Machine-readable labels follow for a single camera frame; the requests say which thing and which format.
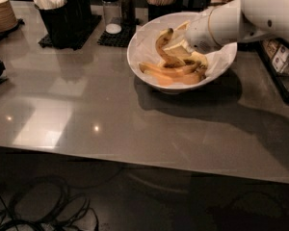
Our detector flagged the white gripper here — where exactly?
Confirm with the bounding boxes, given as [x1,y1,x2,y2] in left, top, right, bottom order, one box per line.
[163,10,222,57]

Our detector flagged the spotted curved banana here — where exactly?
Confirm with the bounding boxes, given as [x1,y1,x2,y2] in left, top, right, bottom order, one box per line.
[155,28,185,68]

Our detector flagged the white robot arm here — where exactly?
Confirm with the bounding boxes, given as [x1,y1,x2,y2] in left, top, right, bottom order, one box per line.
[166,0,289,56]

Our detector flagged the white ceramic bowl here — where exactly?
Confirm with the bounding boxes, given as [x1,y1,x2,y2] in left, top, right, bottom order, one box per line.
[126,12,239,95]

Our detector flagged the white paper bowl liner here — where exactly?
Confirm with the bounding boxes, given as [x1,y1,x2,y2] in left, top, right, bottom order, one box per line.
[128,14,235,89]

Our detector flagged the yellow banana front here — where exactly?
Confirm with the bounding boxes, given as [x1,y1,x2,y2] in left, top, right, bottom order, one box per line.
[144,70,201,86]

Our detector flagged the yellow banana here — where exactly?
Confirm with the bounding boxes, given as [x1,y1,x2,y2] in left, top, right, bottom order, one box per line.
[144,70,201,86]
[139,62,197,77]

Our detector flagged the yellow banana middle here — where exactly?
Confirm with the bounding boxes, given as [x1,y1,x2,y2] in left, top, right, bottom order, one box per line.
[139,62,197,77]

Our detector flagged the black holder with straws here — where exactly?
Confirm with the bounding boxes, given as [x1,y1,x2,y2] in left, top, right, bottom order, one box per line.
[144,0,184,20]

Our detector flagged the black mat under shakers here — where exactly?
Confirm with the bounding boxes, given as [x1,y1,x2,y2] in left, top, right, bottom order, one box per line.
[97,22,137,47]

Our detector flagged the dark pepper grinder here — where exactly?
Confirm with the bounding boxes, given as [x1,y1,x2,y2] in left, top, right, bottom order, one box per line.
[119,0,136,26]

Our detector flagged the glass salt shaker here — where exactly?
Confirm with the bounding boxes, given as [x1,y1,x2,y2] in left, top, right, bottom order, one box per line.
[102,0,121,35]

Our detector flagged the black cutlery holder rear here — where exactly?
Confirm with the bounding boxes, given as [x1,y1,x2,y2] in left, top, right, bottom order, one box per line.
[66,0,92,32]

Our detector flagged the black cutlery holder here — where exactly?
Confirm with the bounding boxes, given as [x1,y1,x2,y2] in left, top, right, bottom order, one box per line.
[35,5,69,48]
[66,0,92,32]

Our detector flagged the black cutlery holder front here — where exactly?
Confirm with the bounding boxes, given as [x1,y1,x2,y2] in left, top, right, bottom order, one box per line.
[35,5,69,48]

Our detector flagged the black floor cables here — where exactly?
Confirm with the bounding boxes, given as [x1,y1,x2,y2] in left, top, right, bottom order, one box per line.
[0,174,100,231]

